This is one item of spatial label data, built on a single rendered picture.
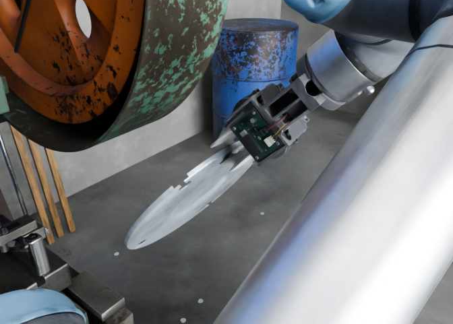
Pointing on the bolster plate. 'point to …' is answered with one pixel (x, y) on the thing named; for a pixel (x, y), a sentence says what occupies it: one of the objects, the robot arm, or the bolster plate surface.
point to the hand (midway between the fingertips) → (226, 154)
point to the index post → (37, 254)
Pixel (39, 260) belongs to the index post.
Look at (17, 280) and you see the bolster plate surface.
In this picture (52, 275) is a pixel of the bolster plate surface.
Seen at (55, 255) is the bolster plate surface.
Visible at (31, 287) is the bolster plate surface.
